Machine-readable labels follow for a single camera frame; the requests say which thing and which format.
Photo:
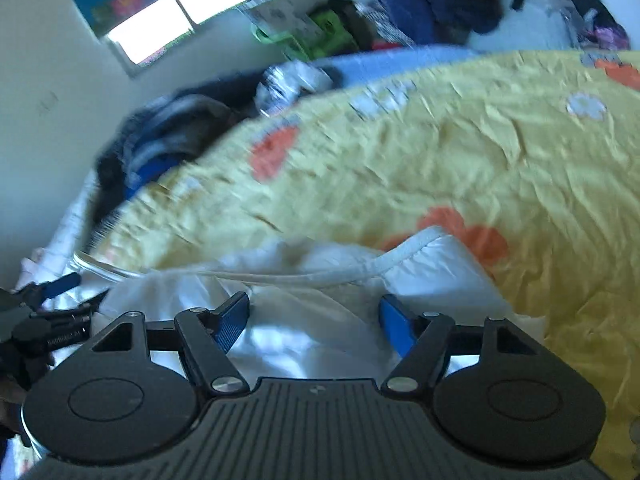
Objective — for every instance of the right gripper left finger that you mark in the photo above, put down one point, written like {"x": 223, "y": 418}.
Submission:
{"x": 205, "y": 338}

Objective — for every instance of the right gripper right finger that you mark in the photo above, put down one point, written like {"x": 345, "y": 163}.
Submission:
{"x": 421, "y": 341}

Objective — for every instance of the white puffy garment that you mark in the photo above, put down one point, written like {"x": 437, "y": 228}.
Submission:
{"x": 314, "y": 305}

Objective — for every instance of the dark striped clothes pile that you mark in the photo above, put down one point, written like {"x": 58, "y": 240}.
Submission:
{"x": 167, "y": 131}

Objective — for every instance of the yellow floral quilt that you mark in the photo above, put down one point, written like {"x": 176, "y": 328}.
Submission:
{"x": 529, "y": 159}

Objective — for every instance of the crumpled silver plastic bag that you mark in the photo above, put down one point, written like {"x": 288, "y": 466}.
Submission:
{"x": 281, "y": 86}

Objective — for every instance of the blue bed sheet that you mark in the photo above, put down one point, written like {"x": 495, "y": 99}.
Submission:
{"x": 361, "y": 68}

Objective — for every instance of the bright window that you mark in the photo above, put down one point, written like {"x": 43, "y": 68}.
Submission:
{"x": 143, "y": 39}

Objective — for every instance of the green plastic chair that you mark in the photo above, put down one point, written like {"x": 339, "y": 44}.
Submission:
{"x": 339, "y": 40}

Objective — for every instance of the patterned white cushion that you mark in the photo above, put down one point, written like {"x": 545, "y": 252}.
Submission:
{"x": 280, "y": 22}

